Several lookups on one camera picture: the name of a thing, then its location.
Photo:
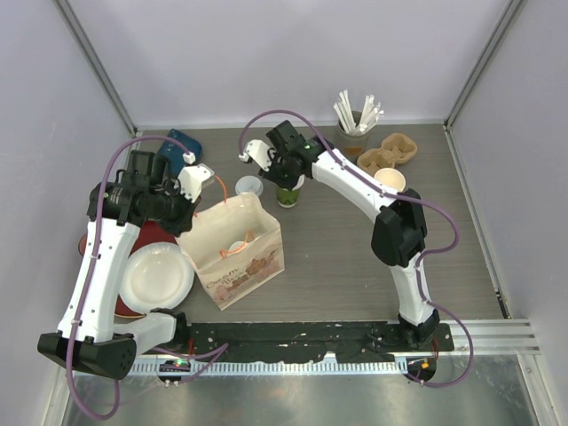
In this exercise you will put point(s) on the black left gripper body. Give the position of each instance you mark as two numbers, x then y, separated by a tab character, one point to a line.
172	208

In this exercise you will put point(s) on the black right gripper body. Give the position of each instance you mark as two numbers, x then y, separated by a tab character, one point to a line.
280	171

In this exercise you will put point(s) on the white plastic lid stack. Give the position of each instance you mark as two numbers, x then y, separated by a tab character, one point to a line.
249	184

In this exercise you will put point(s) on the brown pulp cup carrier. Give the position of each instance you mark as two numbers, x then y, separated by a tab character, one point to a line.
395	150

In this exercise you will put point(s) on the bear print paper bag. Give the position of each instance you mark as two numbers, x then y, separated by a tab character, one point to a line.
227	278

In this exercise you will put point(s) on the white plastic cup lid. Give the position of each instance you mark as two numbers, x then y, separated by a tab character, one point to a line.
236	247

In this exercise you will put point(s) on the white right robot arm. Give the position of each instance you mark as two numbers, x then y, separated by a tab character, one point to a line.
398	237

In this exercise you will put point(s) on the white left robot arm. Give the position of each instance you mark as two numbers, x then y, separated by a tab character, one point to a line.
87	339

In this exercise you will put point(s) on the grey straw holder cup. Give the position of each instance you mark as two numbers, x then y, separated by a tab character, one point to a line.
351	147

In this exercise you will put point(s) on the pink floral mug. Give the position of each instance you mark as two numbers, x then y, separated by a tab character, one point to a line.
82	244

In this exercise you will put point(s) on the white paper plate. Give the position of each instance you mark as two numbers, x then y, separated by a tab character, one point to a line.
157	275

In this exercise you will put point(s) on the stacked green paper cups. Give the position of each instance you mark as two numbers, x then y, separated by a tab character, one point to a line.
392	178

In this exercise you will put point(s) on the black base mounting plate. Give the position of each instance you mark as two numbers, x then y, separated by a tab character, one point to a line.
302	342

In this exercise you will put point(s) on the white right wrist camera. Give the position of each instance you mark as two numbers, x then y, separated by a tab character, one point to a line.
260	153

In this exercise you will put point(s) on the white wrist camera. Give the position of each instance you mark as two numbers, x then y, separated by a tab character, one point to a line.
193	177
260	153

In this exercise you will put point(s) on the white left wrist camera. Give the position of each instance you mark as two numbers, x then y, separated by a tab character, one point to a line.
193	177

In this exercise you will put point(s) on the white slotted cable duct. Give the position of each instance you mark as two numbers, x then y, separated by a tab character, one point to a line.
167	366

